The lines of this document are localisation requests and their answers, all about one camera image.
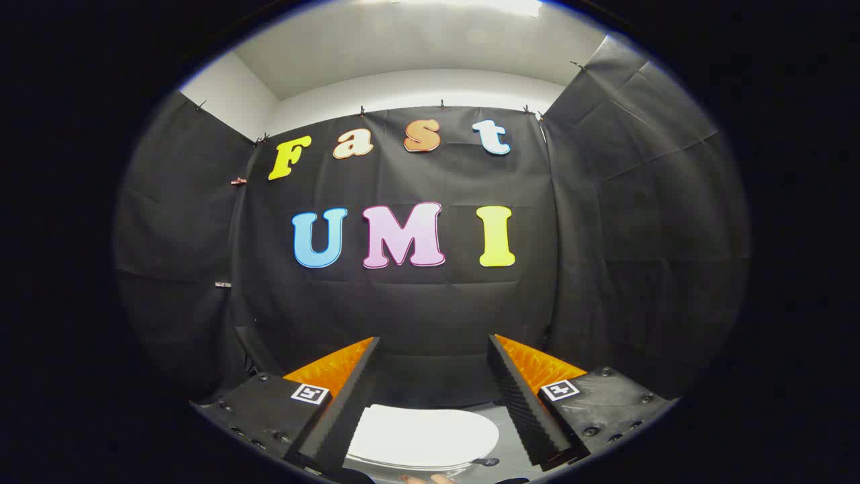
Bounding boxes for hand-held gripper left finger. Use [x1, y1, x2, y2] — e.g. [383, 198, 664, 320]
[191, 336, 382, 475]

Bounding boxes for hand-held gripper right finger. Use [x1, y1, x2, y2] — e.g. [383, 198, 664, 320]
[488, 334, 677, 472]

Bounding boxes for black backdrop cloth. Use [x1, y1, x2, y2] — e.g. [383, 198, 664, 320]
[114, 34, 750, 412]

